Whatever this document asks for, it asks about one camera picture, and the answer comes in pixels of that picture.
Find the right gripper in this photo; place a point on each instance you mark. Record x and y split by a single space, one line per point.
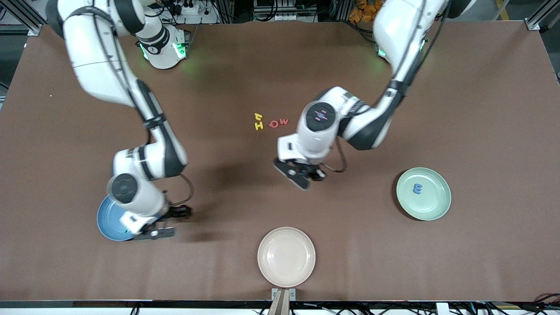
176 211

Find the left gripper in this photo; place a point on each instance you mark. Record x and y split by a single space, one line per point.
313 171

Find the blue foam letter e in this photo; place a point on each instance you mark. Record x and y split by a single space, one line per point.
418 189

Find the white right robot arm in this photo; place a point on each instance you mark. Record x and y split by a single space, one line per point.
96 52

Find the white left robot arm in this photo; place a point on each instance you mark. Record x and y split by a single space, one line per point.
402 26

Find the blue plate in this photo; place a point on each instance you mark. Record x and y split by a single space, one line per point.
107 223

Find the beige plate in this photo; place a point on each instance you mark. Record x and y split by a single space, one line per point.
286 257

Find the green plate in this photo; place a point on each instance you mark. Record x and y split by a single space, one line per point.
433 205

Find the red foam letter Q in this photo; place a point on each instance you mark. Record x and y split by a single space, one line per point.
271 125

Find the yellow foam letter H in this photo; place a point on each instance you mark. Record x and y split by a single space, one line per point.
259 126

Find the brown table mat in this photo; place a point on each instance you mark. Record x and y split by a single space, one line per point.
350 240

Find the grey equipment rack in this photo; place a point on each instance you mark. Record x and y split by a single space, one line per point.
284 16

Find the orange snack bag pile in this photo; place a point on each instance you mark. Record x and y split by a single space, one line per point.
363 13

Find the white plastic box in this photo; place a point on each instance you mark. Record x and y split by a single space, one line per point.
442 309

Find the white power strip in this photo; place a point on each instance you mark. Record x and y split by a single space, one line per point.
197 17

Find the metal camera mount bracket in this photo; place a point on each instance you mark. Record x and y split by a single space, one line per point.
283 302

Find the aluminium frame profile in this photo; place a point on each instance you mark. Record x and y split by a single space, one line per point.
35 29
533 24

